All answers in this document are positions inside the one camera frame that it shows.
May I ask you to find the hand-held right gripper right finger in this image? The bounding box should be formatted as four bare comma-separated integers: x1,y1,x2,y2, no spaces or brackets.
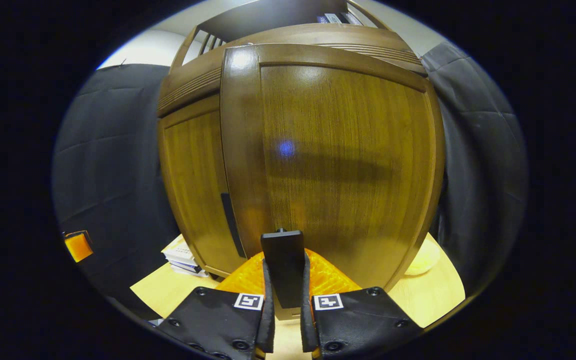
300,250,424,360

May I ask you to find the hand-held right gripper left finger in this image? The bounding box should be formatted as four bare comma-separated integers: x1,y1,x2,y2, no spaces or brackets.
158,252,276,360

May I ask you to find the black door handle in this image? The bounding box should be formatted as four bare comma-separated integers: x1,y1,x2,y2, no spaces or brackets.
220,192,247,259
260,228,305,309

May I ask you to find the wooden shoe cabinet door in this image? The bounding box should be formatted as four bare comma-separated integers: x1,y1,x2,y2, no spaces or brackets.
219,42,446,321
158,95,246,276

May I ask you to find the wooden double-door shoe cabinet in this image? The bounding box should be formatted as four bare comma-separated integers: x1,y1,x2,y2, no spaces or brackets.
156,0,446,321

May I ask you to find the black backdrop cloth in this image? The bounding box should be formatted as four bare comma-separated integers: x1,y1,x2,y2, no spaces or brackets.
52,42,529,321

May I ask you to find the stack of books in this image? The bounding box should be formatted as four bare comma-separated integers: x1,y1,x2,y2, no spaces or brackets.
161,235,209,277

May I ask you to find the pale yellow round object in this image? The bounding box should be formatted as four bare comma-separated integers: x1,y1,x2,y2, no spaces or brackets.
404,239,441,276

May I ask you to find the wooden drawer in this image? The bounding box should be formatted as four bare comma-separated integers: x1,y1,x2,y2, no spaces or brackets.
157,23,428,118

